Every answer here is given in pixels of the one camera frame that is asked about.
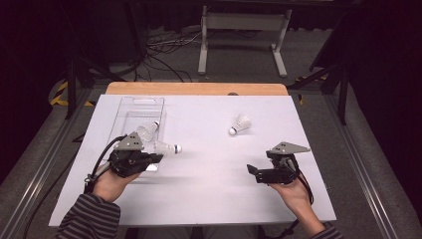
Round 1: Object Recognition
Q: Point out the person's left hand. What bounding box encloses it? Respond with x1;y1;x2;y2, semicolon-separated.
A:
93;164;143;203

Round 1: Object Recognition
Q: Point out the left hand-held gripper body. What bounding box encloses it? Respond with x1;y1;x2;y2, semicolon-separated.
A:
107;131;152;179

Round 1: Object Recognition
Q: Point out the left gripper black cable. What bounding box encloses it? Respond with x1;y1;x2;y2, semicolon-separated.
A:
84;133;128;194

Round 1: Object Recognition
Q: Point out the black floor cable bundle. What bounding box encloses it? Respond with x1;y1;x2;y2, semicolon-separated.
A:
133;28;203;84

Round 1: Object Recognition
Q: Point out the white table board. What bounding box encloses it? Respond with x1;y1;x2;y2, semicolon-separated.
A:
48;94;337;227

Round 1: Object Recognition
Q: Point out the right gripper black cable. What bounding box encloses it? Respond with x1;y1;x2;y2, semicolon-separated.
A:
277;163;316;239

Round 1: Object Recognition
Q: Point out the clear plastic bin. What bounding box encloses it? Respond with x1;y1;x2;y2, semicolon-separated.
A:
106;96;167;173

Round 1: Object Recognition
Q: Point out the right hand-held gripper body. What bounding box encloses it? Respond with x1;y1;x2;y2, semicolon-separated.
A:
254;141;312;185

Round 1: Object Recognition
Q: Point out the black metal stand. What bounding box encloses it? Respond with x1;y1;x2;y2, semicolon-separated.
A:
64;56;127;120
287;59;349;126

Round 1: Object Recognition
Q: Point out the person's right hand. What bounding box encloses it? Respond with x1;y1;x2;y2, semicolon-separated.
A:
270;175;313;217

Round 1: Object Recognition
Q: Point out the white feather shuttlecock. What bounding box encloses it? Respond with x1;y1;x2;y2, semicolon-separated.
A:
228;114;253;136
152;140;183;157
135;120;161;142

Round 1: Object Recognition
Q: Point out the grey metal floor rail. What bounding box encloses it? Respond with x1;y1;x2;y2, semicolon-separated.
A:
322;94;399;239
0;89;98;239

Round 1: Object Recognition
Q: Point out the white metal stand frame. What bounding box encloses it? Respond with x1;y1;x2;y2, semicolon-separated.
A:
197;4;293;79

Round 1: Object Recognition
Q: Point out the yellow black floor tape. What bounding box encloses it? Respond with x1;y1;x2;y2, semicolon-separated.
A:
49;81;96;108

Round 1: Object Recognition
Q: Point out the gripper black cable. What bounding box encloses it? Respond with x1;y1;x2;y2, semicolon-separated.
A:
84;133;128;194
277;163;316;239

